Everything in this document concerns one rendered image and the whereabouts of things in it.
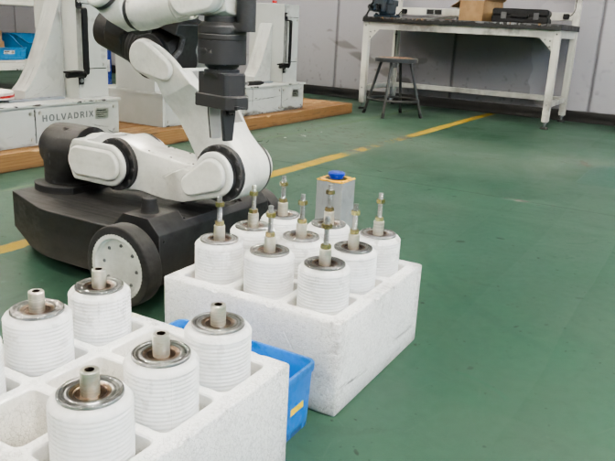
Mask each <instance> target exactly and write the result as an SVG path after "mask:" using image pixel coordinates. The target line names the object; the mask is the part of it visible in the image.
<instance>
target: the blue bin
mask: <svg viewBox="0 0 615 461"><path fill-rule="evenodd" d="M189 321H190V320H187V319H177V320H175V321H173V322H171V323H169V325H171V326H174V327H179V328H183V329H184V328H185V326H186V324H187V323H188V322H189ZM251 344H252V346H251V351H252V352H255V353H257V354H259V355H262V356H267V357H269V358H272V359H277V360H281V361H283V362H286V363H287V364H289V380H288V400H287V420H286V442H287V441H288V440H289V439H290V438H292V437H293V436H294V435H295V434H296V433H297V432H298V431H299V430H300V429H301V428H303V427H304V426H305V424H306V422H307V414H308V398H309V390H310V381H311V372H312V371H313V370H314V368H315V361H314V360H313V359H312V358H309V357H306V356H303V355H300V354H296V353H294V352H291V351H288V350H284V349H281V348H277V347H273V346H270V345H267V344H265V343H262V342H258V341H255V340H252V343H251Z"/></svg>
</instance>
